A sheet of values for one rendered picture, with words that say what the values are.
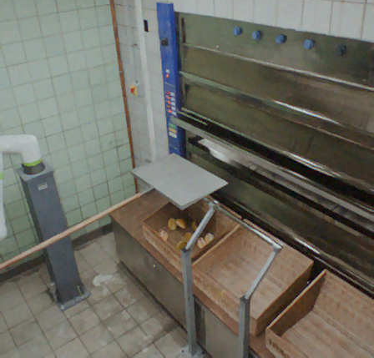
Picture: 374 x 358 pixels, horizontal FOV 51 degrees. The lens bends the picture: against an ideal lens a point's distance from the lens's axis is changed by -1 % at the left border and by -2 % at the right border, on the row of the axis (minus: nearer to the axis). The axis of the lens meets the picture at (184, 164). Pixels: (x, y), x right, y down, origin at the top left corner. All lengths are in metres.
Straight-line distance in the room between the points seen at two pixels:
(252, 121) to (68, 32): 1.64
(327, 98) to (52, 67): 2.10
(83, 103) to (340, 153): 2.17
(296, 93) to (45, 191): 1.75
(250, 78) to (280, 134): 0.36
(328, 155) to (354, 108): 0.29
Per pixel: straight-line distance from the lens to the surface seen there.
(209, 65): 2.55
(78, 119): 3.48
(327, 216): 2.26
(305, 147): 2.16
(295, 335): 2.42
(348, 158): 2.04
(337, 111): 1.98
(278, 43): 2.14
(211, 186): 2.42
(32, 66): 3.24
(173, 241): 2.95
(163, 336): 3.14
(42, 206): 2.91
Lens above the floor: 2.49
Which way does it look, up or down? 29 degrees down
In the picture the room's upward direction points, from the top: 4 degrees counter-clockwise
